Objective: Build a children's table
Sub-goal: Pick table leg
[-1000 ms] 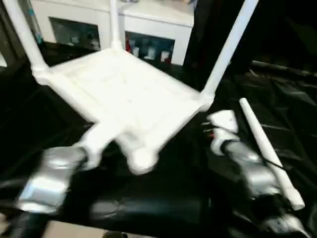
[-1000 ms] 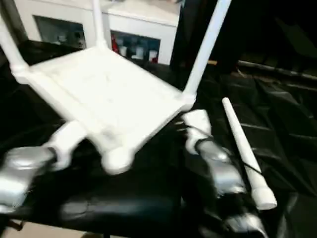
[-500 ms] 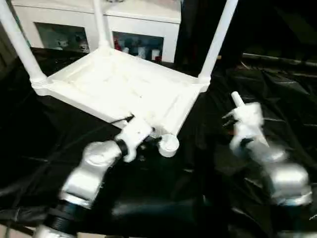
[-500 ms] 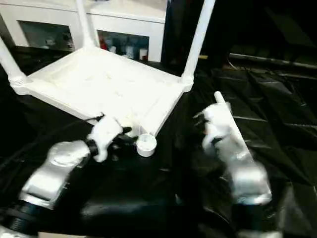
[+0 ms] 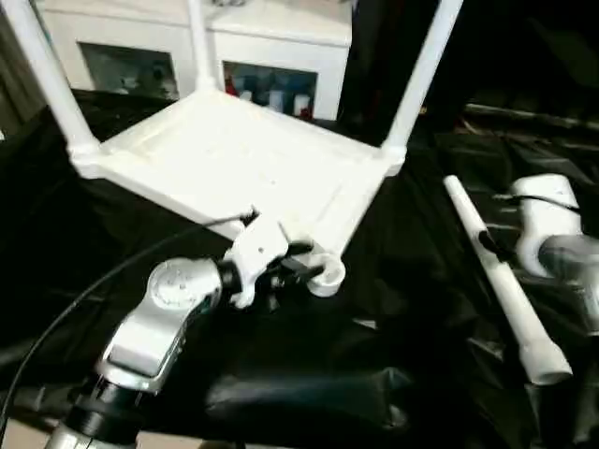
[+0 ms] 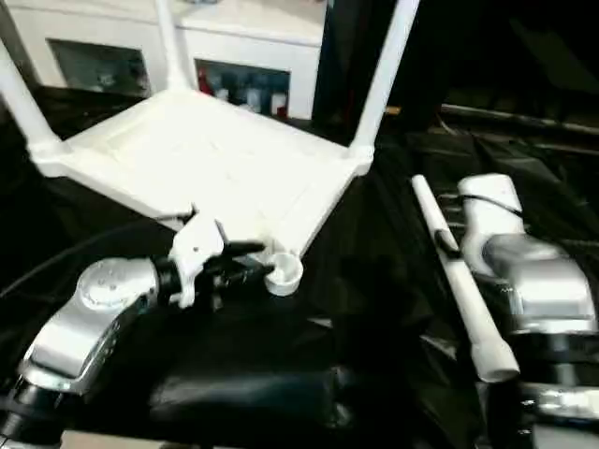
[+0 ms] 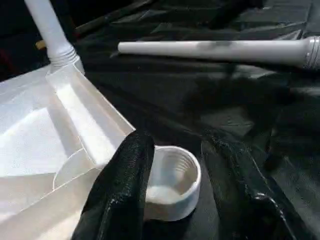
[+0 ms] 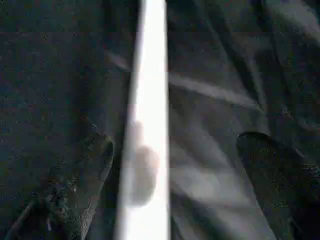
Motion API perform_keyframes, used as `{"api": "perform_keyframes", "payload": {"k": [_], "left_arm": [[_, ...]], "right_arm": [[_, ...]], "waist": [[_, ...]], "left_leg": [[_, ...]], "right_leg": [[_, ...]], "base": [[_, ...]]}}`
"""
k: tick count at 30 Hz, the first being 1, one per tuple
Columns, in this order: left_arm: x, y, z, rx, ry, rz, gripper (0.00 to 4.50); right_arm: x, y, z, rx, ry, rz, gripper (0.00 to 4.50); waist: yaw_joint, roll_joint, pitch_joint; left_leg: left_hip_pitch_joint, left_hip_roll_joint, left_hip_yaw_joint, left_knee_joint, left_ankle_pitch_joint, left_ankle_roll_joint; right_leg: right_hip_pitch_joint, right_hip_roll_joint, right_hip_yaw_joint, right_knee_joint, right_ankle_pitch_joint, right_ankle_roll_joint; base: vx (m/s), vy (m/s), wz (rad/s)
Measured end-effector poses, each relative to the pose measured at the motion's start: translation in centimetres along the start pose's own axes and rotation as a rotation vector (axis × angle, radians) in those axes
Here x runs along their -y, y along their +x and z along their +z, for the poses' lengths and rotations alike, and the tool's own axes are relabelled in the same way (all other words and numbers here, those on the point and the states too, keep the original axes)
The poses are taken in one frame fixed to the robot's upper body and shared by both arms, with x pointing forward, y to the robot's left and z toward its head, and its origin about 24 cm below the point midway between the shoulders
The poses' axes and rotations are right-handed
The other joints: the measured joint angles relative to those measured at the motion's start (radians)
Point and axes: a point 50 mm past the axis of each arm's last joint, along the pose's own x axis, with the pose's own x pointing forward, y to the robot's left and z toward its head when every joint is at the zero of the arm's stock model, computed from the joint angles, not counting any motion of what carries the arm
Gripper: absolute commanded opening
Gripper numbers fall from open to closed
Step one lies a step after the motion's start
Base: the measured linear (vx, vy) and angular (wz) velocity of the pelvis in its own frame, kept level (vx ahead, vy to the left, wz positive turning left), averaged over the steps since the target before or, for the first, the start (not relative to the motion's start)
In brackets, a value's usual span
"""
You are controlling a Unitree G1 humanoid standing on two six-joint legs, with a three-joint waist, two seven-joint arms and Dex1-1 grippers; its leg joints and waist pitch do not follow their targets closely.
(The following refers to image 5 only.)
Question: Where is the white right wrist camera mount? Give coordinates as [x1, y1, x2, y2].
[509, 173, 584, 277]

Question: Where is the white sideboard with glass doors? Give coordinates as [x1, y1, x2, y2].
[41, 0, 352, 122]

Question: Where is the black work mat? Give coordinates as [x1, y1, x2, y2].
[0, 91, 599, 445]

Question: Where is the grey curtain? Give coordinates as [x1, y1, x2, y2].
[0, 27, 32, 137]

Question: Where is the black backdrop cloth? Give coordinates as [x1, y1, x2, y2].
[343, 0, 599, 137]

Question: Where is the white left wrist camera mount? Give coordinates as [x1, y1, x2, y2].
[223, 212, 294, 310]

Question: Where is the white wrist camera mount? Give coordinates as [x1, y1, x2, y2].
[223, 212, 294, 310]
[509, 173, 584, 277]

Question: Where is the grey metal rod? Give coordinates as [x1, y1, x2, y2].
[462, 105, 599, 133]

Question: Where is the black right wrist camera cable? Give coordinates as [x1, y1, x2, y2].
[493, 193, 580, 210]

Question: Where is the white plastic table top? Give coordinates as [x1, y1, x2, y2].
[69, 88, 408, 299]

